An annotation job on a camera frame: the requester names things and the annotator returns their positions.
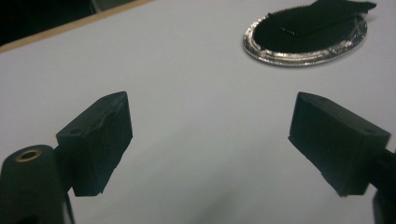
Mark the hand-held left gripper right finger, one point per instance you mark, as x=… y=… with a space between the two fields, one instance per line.
x=333 y=146

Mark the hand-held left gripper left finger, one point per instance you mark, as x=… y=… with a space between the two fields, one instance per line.
x=96 y=143

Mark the black cloth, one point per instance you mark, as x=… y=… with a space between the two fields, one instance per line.
x=299 y=34

